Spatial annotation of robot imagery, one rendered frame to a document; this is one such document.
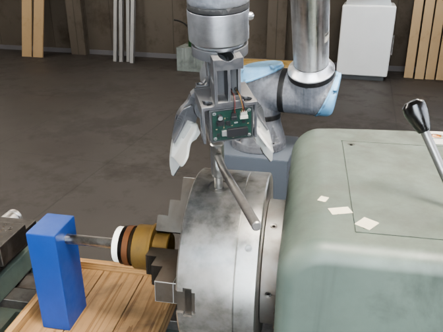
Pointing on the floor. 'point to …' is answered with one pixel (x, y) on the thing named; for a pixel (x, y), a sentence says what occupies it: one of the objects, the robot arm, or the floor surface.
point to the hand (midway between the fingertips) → (221, 165)
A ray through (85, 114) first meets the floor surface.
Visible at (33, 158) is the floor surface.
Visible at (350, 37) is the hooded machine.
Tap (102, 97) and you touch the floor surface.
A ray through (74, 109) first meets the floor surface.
